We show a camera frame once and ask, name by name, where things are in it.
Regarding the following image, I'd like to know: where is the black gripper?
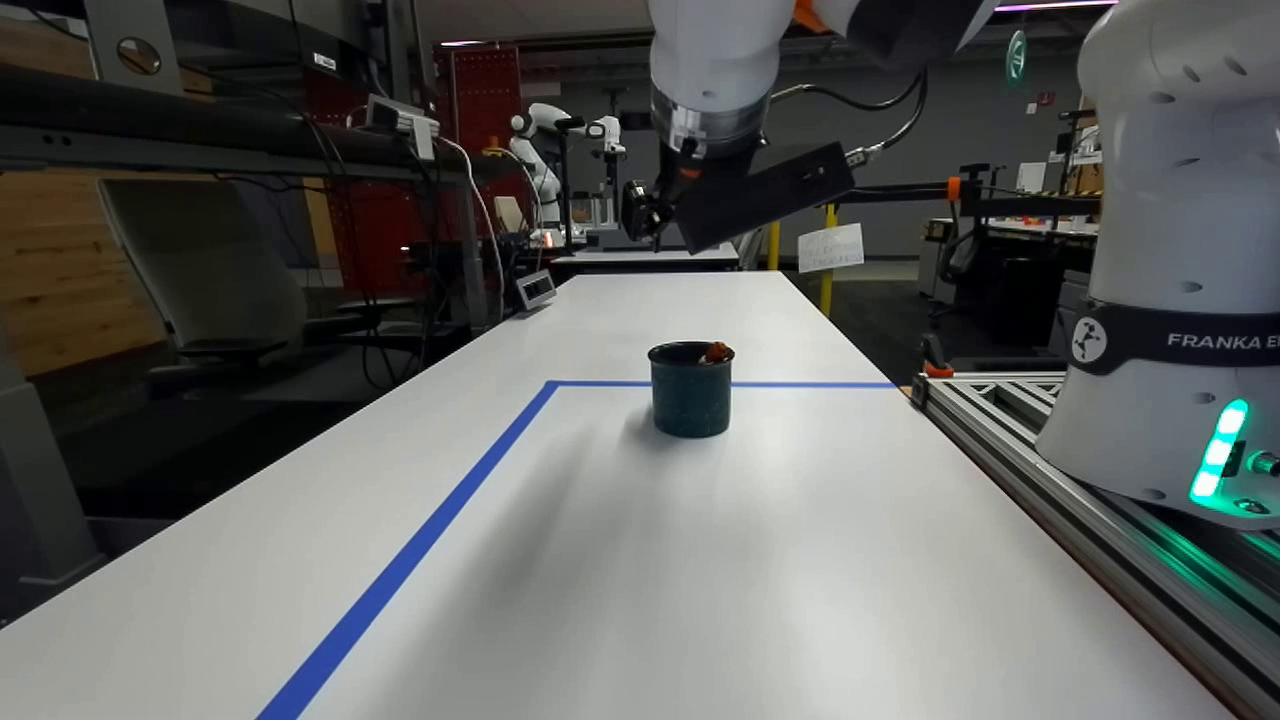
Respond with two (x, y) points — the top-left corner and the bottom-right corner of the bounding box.
(651, 141), (708, 252)

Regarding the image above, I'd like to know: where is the dark green mug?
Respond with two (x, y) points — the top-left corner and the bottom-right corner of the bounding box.
(643, 334), (741, 439)

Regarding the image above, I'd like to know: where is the white paper sign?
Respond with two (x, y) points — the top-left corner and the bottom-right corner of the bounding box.
(796, 218), (868, 279)

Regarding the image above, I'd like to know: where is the small grey display device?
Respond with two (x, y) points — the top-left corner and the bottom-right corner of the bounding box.
(512, 266), (562, 316)

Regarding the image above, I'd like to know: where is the red cabinet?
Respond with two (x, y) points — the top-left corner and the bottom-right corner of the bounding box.
(323, 35), (529, 302)

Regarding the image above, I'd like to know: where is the white power box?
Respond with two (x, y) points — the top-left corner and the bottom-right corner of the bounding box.
(359, 91), (446, 163)

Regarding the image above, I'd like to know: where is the blue tape line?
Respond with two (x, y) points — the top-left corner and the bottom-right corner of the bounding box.
(255, 376), (901, 720)

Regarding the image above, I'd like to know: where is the grey chair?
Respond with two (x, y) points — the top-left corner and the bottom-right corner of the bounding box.
(99, 174), (314, 358)

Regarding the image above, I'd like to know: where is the black shelf beam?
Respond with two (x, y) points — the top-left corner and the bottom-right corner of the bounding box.
(0, 59), (453, 182)

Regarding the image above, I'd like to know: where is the wooden board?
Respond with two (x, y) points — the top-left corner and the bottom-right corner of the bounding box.
(0, 168), (167, 380)

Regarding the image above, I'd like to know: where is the yellow post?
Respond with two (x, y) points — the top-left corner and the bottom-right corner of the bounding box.
(815, 200), (839, 321)

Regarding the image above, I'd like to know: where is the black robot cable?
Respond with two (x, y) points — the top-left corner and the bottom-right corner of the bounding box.
(766, 71), (936, 171)

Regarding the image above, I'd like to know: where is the aluminium rail base frame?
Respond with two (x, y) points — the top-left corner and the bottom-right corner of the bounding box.
(907, 366), (1280, 720)

